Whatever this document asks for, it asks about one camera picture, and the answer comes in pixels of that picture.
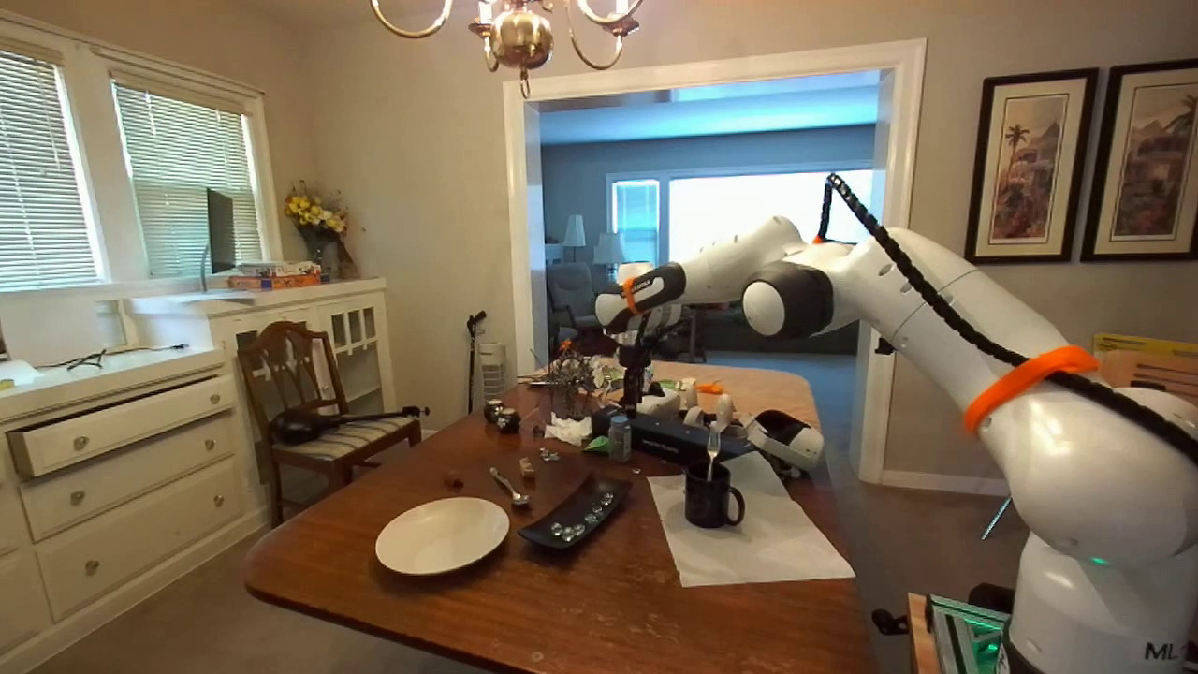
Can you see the metal spoon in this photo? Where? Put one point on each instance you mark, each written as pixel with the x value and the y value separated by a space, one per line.
pixel 509 487

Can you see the long black box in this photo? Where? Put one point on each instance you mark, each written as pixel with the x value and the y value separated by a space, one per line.
pixel 671 440

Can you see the brass chandelier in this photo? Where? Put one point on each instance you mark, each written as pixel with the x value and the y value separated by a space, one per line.
pixel 520 36

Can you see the white VR headset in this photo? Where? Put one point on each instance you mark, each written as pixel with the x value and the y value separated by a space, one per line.
pixel 786 440

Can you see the black mug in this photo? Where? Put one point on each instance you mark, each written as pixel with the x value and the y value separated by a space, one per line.
pixel 713 501

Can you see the right framed picture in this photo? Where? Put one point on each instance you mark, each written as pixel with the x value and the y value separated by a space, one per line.
pixel 1143 200

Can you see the white sideboard with drawers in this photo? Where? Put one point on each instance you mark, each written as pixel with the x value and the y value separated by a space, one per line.
pixel 116 479

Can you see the white paper sheet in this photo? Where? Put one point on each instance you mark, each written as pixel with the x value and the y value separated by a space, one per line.
pixel 772 546

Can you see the white round plate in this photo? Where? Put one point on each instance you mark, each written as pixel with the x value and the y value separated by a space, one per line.
pixel 439 537

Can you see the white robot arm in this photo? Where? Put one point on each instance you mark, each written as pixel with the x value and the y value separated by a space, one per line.
pixel 1106 479

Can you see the black rectangular tray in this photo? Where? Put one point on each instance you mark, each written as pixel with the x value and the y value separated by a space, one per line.
pixel 579 520

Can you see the left framed picture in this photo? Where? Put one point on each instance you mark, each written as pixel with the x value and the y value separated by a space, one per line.
pixel 1030 145

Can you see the wooden chair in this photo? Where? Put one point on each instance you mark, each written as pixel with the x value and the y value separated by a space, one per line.
pixel 300 415

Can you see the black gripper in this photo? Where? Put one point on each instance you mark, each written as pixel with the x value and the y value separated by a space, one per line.
pixel 636 356

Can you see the framed picture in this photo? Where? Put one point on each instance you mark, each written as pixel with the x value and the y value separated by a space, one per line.
pixel 1030 145
pixel 1143 200

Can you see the small clear bottle white cap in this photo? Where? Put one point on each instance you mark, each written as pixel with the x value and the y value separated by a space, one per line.
pixel 617 436

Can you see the yellow flower bouquet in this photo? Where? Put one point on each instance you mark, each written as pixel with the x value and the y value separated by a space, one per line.
pixel 321 229

